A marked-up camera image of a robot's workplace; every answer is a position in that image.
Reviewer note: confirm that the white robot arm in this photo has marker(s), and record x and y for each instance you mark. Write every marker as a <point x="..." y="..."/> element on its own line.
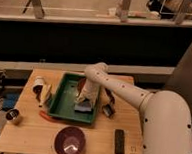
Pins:
<point x="167" y="125"/>

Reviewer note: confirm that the red chili pepper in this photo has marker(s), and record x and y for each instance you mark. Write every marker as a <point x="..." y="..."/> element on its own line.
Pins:
<point x="46" y="117"/>

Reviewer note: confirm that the white can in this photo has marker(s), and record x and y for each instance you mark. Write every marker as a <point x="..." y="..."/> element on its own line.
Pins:
<point x="38" y="84"/>

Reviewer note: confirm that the metal cup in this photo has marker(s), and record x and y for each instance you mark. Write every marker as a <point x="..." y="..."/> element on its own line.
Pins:
<point x="13" y="116"/>

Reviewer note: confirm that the blue sponge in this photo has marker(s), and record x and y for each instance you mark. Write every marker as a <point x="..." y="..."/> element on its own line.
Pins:
<point x="83" y="107"/>

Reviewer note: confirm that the blue object beside table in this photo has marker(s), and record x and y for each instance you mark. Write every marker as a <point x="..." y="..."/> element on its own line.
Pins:
<point x="9" y="101"/>

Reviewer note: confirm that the small black box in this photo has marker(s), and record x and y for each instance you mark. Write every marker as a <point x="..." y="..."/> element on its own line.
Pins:
<point x="108" y="110"/>

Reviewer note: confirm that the cloth-covered gripper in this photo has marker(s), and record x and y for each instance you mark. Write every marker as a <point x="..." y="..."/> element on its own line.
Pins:
<point x="87" y="90"/>

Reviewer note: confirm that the black remote control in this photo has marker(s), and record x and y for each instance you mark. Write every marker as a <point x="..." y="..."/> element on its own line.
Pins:
<point x="119" y="142"/>

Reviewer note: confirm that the purple bowl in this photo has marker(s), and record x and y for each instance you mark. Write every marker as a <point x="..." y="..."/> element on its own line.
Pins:
<point x="70" y="140"/>

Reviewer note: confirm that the green plastic tray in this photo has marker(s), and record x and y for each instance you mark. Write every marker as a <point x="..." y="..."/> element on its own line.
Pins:
<point x="62" y="104"/>

